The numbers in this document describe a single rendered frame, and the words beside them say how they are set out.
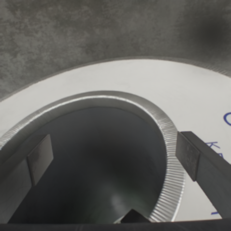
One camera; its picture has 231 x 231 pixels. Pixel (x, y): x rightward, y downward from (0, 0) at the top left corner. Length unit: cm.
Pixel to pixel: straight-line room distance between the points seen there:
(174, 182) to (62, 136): 52
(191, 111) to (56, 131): 51
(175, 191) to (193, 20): 95
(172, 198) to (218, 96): 33
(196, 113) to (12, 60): 116
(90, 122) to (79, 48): 56
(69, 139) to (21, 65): 72
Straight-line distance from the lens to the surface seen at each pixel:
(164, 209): 33
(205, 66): 71
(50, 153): 17
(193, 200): 35
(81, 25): 107
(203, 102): 52
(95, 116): 68
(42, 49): 119
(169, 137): 42
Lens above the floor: 103
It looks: 49 degrees down
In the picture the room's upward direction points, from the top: 178 degrees counter-clockwise
